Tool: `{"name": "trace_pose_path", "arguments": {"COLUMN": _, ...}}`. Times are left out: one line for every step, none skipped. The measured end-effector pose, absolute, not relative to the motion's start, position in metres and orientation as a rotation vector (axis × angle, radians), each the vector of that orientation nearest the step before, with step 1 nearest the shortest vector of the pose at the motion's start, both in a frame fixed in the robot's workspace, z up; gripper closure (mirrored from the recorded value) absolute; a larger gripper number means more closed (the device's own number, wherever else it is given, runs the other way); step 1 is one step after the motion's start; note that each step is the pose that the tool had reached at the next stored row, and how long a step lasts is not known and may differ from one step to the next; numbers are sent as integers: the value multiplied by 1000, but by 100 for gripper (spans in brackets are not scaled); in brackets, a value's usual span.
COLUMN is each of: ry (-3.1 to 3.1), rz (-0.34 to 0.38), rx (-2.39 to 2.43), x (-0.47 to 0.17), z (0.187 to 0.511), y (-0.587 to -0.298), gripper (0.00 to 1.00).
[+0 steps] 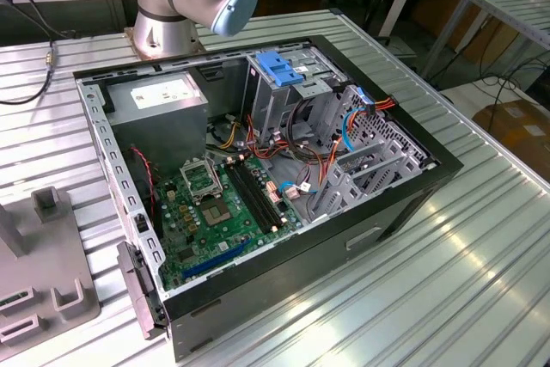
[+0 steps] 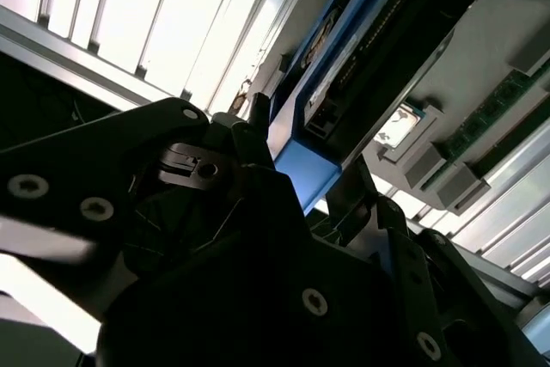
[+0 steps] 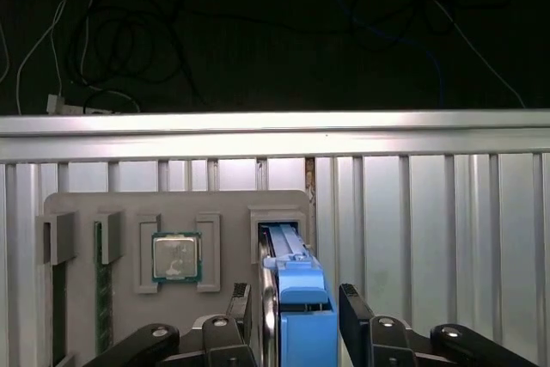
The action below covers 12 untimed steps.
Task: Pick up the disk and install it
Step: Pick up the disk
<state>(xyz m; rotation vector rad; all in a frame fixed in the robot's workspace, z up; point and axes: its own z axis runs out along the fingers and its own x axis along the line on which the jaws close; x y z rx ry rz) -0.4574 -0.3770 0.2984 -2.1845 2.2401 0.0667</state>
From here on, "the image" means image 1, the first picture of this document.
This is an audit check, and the orange red power wire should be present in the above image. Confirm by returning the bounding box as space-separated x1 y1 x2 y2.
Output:
317 95 400 194

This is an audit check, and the grey metal disk bay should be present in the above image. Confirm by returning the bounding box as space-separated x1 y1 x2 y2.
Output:
307 85 439 222

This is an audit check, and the black RAM slot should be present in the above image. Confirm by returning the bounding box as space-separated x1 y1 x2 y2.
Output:
226 161 274 234
238 159 285 229

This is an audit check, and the grey optical drive cage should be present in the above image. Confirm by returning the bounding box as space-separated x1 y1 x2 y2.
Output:
240 46 345 140

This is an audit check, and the metal socket cover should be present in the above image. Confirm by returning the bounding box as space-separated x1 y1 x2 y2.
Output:
179 159 225 205

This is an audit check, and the CPU socket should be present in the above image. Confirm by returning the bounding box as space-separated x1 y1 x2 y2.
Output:
199 195 235 229

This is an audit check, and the blue plastic drive latch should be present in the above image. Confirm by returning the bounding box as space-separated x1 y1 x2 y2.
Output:
254 51 305 89

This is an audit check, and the green motherboard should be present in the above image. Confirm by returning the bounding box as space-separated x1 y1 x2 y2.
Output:
154 156 304 291

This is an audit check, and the black PC case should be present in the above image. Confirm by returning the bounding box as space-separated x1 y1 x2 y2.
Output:
71 34 465 363

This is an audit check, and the blue expansion slot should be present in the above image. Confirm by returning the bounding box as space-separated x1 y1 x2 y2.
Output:
180 237 254 281

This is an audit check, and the grey power supply unit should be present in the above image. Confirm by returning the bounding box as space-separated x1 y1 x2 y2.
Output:
105 70 211 179

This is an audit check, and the brown cardboard box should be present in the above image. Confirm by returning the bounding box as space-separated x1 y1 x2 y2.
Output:
472 99 550 179

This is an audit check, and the grey parts rack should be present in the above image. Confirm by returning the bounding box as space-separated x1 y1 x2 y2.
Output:
0 186 102 349

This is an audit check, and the metal slat side table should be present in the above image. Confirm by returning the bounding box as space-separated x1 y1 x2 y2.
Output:
423 0 550 80

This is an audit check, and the red orange wire bundle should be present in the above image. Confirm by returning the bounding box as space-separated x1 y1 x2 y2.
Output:
245 113 297 162

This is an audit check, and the short blue wire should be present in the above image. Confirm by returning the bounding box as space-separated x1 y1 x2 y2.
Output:
278 180 304 197

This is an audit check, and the yellow black wire bundle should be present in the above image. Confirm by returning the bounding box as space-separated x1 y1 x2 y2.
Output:
212 113 242 150

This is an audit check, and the blue data wire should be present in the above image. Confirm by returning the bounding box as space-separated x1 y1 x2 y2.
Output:
341 87 375 154

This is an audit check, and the red black fan wire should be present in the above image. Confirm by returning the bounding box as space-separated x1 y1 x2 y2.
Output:
130 145 158 217

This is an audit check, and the grey plastic case handle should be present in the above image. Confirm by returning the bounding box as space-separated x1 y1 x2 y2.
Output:
116 241 167 341

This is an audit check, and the black cable with metal connector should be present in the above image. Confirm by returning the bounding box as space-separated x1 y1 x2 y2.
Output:
0 0 59 106

